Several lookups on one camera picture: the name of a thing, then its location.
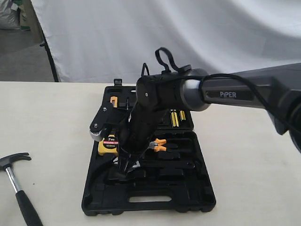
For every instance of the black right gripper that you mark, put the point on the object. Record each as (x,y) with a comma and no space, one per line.
(134,129)

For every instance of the yellow 2m tape measure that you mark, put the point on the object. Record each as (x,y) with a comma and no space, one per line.
(108,145)

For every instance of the yellow utility knife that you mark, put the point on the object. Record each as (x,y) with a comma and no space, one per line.
(114,101)

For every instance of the orange handled combination pliers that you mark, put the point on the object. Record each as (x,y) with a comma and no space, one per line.
(164,148)

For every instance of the black plastic tool case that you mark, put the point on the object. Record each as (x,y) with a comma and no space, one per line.
(182,190)

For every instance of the white sacks in background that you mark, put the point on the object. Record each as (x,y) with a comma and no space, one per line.
(13,15)

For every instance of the black backdrop stand pole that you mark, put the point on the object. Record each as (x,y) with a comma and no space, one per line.
(45,45)

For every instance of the white backdrop cloth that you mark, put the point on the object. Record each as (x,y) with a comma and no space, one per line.
(100,40)

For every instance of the steel claw hammer black grip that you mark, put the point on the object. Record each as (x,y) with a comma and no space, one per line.
(26,207)

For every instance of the short yellow black screwdriver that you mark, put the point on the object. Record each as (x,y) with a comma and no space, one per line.
(182,115)

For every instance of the long yellow black screwdriver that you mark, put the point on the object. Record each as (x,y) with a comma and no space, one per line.
(174,119)

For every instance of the chrome adjustable wrench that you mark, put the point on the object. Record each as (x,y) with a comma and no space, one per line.
(164,164)

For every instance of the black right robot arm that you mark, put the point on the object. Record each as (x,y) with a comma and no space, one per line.
(274,89)

